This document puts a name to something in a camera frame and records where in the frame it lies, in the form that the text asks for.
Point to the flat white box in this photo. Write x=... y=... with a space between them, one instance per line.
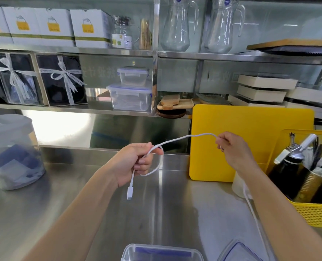
x=267 y=82
x=260 y=93
x=239 y=101

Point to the yellow plastic basket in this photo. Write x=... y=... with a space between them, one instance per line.
x=317 y=214

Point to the black gift box with ribbon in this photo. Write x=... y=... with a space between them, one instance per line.
x=61 y=81
x=15 y=78

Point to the glass jar with white label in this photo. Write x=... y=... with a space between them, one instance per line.
x=122 y=35

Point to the wooden board with dark tray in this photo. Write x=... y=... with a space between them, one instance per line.
x=294 y=46

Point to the clear container with blue contents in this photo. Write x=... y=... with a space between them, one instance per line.
x=161 y=254

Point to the wooden serving tray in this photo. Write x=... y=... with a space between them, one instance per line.
x=182 y=104

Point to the person's right thumb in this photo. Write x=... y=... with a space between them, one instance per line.
x=220 y=145

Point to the bundle of bamboo sticks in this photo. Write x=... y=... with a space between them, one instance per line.
x=145 y=35

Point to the stainless steel shelf rack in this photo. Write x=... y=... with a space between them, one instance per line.
x=68 y=50

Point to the large clear lidded container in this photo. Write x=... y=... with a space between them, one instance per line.
x=129 y=99

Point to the small wooden paddle board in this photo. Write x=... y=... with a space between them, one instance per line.
x=170 y=99

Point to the clear glass pitcher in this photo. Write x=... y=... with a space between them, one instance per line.
x=176 y=27
x=220 y=27

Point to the small clear lidded container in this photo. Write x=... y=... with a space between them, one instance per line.
x=133 y=76

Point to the clear container lid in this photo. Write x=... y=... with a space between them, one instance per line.
x=238 y=252

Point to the tall clear plastic storage tub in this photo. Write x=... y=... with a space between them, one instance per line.
x=12 y=157

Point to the person's right hand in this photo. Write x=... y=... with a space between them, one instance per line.
x=238 y=152

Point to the dark round wooden coaster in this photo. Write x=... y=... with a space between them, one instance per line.
x=171 y=113

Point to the person's right forearm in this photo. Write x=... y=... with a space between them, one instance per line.
x=283 y=214

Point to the person's left thumb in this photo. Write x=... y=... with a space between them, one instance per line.
x=154 y=150

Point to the person's left hand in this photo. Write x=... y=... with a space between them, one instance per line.
x=128 y=163

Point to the black bottle with silver spout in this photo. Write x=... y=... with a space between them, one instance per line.
x=284 y=173

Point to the yellow plastic cutting board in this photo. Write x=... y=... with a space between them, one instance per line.
x=248 y=122

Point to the person's left forearm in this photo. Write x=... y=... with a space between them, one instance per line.
x=73 y=222

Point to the gold metal can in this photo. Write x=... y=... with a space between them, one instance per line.
x=312 y=186

